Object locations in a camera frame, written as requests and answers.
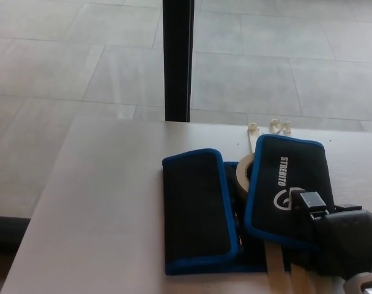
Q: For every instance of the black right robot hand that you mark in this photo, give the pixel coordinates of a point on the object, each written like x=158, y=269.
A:
x=348, y=239

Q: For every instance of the black blue-trimmed folding toolkit case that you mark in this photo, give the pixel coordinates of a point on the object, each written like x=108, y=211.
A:
x=192, y=199

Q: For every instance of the beige masking tape roll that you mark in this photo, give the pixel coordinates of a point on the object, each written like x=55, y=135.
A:
x=241, y=180

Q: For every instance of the long beige masking tape strip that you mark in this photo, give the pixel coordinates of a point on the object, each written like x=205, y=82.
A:
x=252, y=142

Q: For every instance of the black vertical post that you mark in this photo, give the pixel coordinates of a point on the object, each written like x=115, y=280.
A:
x=178, y=61

